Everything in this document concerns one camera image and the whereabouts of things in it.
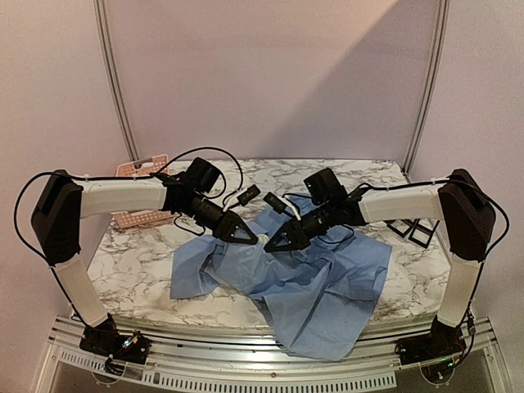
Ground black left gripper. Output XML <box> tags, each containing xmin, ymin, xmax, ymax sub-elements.
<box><xmin>183</xmin><ymin>192</ymin><xmax>258</xmax><ymax>245</ymax></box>

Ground blue shirt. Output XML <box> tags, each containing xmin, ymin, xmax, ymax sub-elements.
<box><xmin>169</xmin><ymin>208</ymin><xmax>391</xmax><ymax>360</ymax></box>

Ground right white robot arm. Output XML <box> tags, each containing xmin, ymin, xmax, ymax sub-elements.
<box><xmin>264</xmin><ymin>168</ymin><xmax>508</xmax><ymax>357</ymax></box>

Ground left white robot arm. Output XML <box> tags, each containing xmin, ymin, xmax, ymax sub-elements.
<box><xmin>30</xmin><ymin>157</ymin><xmax>258</xmax><ymax>355</ymax></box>

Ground pink plastic basket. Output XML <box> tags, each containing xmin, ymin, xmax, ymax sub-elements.
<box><xmin>112</xmin><ymin>154</ymin><xmax>173</xmax><ymax>229</ymax></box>

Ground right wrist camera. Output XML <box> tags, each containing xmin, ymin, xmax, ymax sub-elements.
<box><xmin>264</xmin><ymin>192</ymin><xmax>287</xmax><ymax>215</ymax></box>

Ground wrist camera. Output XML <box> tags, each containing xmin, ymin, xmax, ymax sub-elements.
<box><xmin>237</xmin><ymin>184</ymin><xmax>260</xmax><ymax>206</ymax></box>
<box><xmin>264</xmin><ymin>192</ymin><xmax>287</xmax><ymax>215</ymax></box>

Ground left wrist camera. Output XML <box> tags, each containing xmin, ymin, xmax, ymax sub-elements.
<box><xmin>237</xmin><ymin>184</ymin><xmax>260</xmax><ymax>206</ymax></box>

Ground aluminium front rail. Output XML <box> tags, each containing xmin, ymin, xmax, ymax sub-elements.
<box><xmin>36</xmin><ymin>317</ymin><xmax>513</xmax><ymax>392</ymax></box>

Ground black frame box right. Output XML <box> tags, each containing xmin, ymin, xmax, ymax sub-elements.
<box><xmin>408</xmin><ymin>219</ymin><xmax>440</xmax><ymax>249</ymax></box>

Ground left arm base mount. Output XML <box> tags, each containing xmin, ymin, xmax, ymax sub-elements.
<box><xmin>79</xmin><ymin>314</ymin><xmax>151</xmax><ymax>365</ymax></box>

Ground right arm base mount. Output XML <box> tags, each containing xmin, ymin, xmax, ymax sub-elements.
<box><xmin>395</xmin><ymin>317</ymin><xmax>476</xmax><ymax>368</ymax></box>

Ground left aluminium post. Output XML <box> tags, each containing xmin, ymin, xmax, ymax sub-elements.
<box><xmin>93</xmin><ymin>0</ymin><xmax>140</xmax><ymax>160</ymax></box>

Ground aluminium post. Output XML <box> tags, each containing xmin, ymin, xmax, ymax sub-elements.
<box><xmin>93</xmin><ymin>0</ymin><xmax>140</xmax><ymax>160</ymax></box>
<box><xmin>401</xmin><ymin>0</ymin><xmax>450</xmax><ymax>178</ymax></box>

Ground right aluminium post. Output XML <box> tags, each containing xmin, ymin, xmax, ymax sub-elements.
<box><xmin>401</xmin><ymin>0</ymin><xmax>450</xmax><ymax>178</ymax></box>

